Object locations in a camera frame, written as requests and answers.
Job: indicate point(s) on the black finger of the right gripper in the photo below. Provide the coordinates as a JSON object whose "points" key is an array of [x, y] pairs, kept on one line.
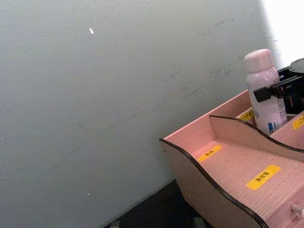
{"points": [[262, 93], [295, 72]]}

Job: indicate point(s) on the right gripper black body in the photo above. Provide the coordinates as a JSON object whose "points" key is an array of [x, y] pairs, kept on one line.
{"points": [[297, 97]]}

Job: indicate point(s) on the white spray bottle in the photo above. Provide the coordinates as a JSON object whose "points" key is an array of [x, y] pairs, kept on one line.
{"points": [[261, 73]]}

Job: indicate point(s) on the yellow label sticker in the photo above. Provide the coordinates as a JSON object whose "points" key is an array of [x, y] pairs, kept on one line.
{"points": [[210, 153], [299, 122], [263, 177], [247, 115]]}

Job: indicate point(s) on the pink wooden desk organizer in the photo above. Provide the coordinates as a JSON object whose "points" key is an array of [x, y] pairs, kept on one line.
{"points": [[237, 156]]}

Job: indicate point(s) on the small white drawer knob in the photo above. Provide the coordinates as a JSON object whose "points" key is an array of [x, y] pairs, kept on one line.
{"points": [[296, 209]]}

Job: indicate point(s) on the black table cloth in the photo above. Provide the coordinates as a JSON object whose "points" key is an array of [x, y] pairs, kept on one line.
{"points": [[154, 213]]}

